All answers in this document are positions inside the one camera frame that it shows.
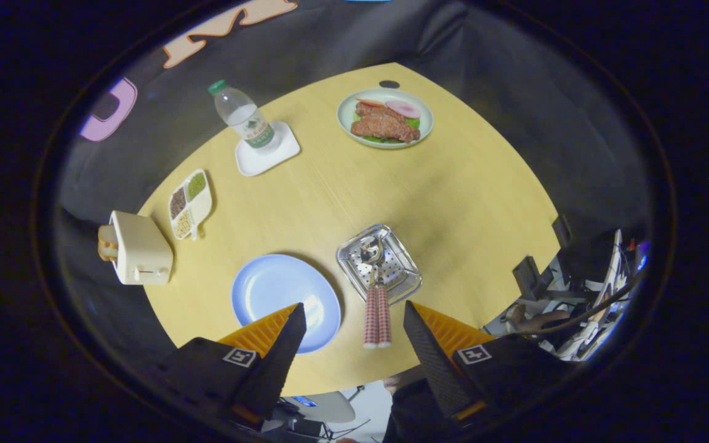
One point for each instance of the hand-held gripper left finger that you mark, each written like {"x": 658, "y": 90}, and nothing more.
{"x": 280, "y": 357}

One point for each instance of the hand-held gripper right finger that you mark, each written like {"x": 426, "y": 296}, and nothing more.
{"x": 431, "y": 357}

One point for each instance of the blue round plate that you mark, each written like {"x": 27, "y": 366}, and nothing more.
{"x": 274, "y": 289}

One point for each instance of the black box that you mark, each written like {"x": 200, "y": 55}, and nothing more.
{"x": 530, "y": 277}

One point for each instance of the white divided dish with grains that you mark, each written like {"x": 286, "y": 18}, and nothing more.
{"x": 202, "y": 206}

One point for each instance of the cream toaster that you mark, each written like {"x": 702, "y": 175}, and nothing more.
{"x": 142, "y": 246}

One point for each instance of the white square coaster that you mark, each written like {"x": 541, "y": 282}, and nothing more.
{"x": 256, "y": 163}

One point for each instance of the toast slice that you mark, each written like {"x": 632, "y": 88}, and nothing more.
{"x": 109, "y": 252}
{"x": 107, "y": 235}

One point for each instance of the brown grilled meat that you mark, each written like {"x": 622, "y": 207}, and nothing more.
{"x": 385, "y": 126}

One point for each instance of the clear plastic water bottle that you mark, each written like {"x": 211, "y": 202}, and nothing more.
{"x": 250, "y": 123}

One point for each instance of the pale green plate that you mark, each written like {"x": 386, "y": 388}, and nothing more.
{"x": 345, "y": 117}

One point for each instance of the pink ham slice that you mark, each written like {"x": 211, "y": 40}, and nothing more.
{"x": 404, "y": 109}

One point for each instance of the orange carrot slice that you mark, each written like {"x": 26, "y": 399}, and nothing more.
{"x": 370, "y": 102}

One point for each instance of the small black round sticker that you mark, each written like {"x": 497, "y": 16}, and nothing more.
{"x": 389, "y": 84}

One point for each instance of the black backdrop cloth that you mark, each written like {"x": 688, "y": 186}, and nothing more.
{"x": 484, "y": 49}

